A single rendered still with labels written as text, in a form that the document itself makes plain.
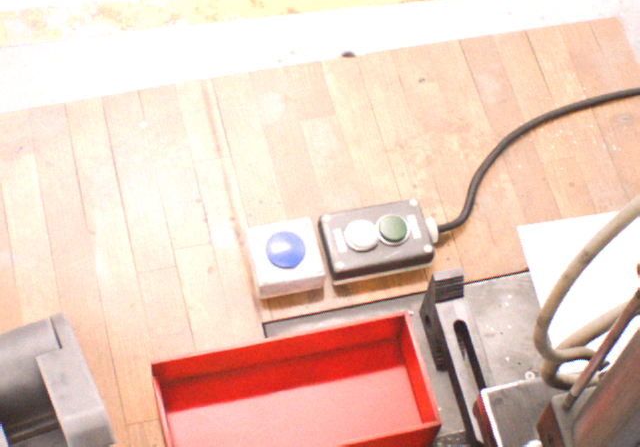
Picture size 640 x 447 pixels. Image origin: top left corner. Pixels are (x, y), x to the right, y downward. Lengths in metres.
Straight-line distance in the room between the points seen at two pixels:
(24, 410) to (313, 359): 0.49
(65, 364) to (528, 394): 0.39
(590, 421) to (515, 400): 0.20
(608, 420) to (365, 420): 0.49
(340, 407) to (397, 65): 0.41
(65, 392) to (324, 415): 0.50
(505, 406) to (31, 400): 0.39
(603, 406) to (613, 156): 0.67
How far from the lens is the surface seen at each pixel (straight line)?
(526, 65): 1.53
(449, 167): 1.44
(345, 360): 1.31
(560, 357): 0.93
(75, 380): 0.84
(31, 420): 0.93
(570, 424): 0.92
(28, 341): 0.88
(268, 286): 1.32
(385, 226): 1.34
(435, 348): 1.31
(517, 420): 1.06
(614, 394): 0.83
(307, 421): 1.29
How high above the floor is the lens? 2.11
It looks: 61 degrees down
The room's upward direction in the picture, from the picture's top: 9 degrees clockwise
